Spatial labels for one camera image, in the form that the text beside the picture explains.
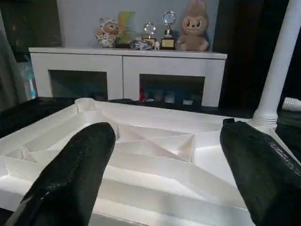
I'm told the brown plush bunny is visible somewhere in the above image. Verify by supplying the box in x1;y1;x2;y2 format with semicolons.
176;0;210;51

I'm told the silver metallic ornament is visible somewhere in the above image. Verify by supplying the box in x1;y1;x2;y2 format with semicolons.
129;40;154;51

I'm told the yellow green picture card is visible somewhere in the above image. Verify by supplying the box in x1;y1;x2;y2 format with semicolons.
118;12;137;45

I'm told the white glass-door cabinet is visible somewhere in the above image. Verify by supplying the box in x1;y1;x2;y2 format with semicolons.
28;47;228;108

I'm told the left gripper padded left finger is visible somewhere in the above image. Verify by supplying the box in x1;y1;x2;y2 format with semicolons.
5;122;117;226

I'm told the white plastic table top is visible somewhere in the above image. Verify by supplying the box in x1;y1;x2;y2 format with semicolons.
0;97;301;226

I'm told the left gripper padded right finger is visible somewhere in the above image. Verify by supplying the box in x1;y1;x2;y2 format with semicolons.
220;118;301;226

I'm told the light blue plastic item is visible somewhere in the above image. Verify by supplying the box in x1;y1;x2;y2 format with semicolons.
19;61;37;99

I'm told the white plastic table leg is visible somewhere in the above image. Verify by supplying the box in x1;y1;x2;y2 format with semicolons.
249;0;301;130
282;97;301;111

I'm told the small glass trophy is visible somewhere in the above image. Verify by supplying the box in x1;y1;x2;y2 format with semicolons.
143;22;157;48

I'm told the tall glass trophy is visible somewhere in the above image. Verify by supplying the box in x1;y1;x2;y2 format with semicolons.
161;10;177;50

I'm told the grey curtain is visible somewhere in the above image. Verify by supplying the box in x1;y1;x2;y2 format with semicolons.
0;28;30;110

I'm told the black plastic mat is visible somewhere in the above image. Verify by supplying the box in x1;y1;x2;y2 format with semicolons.
0;97;301;151

